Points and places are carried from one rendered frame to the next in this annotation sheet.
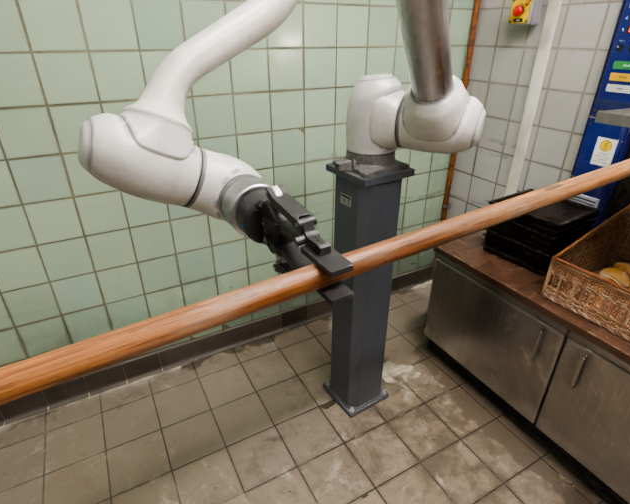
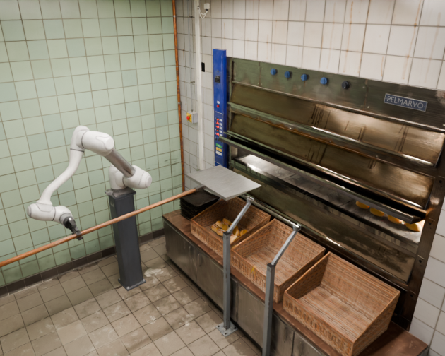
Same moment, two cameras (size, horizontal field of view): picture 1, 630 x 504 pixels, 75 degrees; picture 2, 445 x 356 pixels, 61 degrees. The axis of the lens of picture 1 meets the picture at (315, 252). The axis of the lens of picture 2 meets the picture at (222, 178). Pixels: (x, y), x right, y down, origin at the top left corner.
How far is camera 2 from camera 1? 223 cm
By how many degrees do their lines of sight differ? 8
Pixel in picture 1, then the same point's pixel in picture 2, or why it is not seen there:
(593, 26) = (210, 128)
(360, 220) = (116, 211)
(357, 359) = (126, 265)
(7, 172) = not seen: outside the picture
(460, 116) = (139, 180)
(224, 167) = (60, 211)
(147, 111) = (42, 203)
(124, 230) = (24, 219)
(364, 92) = (111, 170)
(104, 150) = (33, 212)
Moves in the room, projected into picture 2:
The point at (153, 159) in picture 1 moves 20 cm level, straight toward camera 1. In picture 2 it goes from (44, 212) to (47, 226)
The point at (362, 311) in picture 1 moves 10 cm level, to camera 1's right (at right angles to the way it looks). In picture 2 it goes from (124, 244) to (135, 244)
